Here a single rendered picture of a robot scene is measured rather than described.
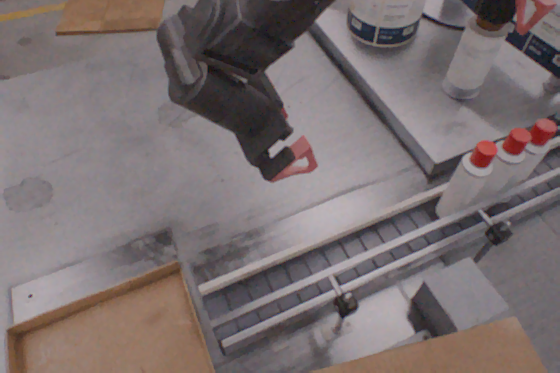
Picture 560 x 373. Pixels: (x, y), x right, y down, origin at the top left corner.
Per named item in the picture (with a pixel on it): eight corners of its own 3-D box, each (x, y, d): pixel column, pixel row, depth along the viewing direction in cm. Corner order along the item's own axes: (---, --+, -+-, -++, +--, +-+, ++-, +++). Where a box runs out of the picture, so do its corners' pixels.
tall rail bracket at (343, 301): (329, 296, 80) (338, 258, 67) (348, 333, 76) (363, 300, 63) (313, 303, 79) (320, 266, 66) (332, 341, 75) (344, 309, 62)
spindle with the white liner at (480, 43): (462, 72, 111) (512, -42, 87) (486, 94, 106) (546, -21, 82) (434, 82, 108) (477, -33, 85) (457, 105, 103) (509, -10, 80)
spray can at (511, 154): (477, 187, 89) (521, 119, 73) (495, 207, 86) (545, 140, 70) (457, 196, 87) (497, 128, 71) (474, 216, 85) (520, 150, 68)
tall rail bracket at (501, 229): (459, 236, 87) (491, 192, 74) (483, 267, 83) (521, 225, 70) (446, 242, 87) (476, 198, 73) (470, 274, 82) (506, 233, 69)
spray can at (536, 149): (498, 179, 90) (546, 110, 74) (516, 198, 87) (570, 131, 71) (478, 187, 89) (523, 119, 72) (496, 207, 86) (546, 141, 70)
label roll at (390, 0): (360, 51, 116) (369, 3, 104) (337, 10, 128) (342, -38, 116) (428, 40, 119) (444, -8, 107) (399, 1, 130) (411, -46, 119)
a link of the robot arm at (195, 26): (216, 5, 37) (288, 41, 42) (183, -55, 43) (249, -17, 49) (153, 106, 42) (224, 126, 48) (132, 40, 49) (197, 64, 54)
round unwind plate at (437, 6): (466, -35, 143) (467, -38, 142) (534, 14, 126) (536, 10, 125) (388, -15, 136) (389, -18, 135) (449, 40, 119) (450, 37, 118)
